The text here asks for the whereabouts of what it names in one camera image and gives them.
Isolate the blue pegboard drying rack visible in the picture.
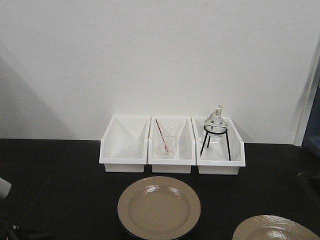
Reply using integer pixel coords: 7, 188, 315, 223
302, 84, 320, 157

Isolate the black wire tripod stand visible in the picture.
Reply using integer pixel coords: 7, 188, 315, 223
200, 125, 231, 161

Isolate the glass alcohol lamp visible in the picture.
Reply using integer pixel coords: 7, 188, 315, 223
204, 105, 228, 138

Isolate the beige round plate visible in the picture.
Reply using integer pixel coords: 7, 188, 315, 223
232, 215, 320, 240
117, 176, 201, 240

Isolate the white storage bin middle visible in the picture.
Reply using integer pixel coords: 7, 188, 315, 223
147, 116, 196, 174

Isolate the black lab sink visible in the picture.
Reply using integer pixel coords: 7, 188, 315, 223
297, 172, 320, 199

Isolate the white storage bin right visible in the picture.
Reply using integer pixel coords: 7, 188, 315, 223
191, 117, 246, 175

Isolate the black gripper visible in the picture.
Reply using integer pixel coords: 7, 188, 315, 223
0, 215, 27, 240

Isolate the clear glass beaker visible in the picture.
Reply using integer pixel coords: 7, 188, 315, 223
156, 125, 178, 159

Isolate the white storage bin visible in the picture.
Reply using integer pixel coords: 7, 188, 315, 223
99, 115, 151, 173
191, 117, 246, 175
147, 116, 196, 174

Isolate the white storage bin left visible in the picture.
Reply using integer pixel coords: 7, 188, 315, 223
99, 115, 151, 173

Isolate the red white glass rod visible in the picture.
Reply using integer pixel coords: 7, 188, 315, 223
155, 119, 168, 153

